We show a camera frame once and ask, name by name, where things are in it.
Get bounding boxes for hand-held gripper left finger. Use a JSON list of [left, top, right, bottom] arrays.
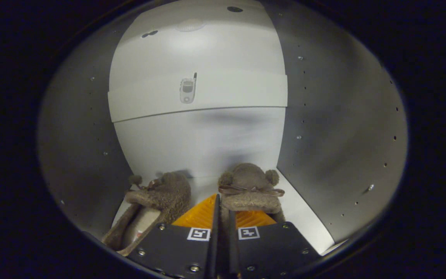
[[127, 194, 220, 279]]

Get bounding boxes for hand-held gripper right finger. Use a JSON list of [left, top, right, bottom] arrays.
[[228, 210, 321, 279]]

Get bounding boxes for brown fluffy shoe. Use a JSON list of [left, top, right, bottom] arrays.
[[102, 172, 192, 257], [218, 163, 285, 223]]

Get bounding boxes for dark grey shoe cabinet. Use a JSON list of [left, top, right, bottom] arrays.
[[37, 0, 408, 256]]

